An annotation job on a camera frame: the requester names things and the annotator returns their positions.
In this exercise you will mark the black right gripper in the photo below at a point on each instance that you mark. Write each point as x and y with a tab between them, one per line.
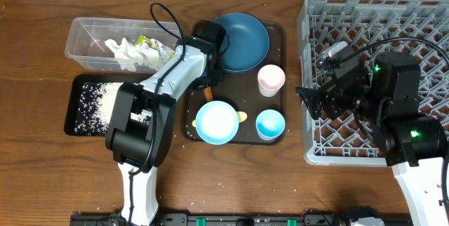
330	99

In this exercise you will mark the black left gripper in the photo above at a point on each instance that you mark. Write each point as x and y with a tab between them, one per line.
202	83

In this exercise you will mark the pink cup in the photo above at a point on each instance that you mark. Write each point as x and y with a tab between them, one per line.
270	79

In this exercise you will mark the green snack wrapper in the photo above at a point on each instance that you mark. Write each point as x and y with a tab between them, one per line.
164	51

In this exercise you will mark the orange carrot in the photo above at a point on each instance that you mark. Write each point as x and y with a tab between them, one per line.
208	94

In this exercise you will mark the white tissue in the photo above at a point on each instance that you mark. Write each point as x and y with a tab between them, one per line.
129	56

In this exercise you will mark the light blue rice bowl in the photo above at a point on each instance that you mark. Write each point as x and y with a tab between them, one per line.
217	122

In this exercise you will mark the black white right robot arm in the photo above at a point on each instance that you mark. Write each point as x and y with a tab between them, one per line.
414	145

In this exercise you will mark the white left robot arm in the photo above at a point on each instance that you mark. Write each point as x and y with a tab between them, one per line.
142	121

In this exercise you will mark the grey dishwasher rack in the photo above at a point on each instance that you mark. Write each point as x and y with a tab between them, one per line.
321	23

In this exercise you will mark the black waste tray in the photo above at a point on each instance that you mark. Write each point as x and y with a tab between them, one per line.
81	79

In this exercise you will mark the dark blue plate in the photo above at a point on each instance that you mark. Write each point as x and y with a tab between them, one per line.
246	43

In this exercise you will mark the small blue cup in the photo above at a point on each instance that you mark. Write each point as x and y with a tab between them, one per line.
270	124

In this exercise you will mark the dark brown serving tray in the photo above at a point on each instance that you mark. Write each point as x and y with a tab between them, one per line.
241	91

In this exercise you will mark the yellow plastic spoon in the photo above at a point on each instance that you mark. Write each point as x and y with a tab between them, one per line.
241	115

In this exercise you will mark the clear plastic bin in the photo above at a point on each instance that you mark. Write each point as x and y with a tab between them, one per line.
87	36

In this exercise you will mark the spilled white rice pile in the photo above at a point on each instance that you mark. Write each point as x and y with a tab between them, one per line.
95	107

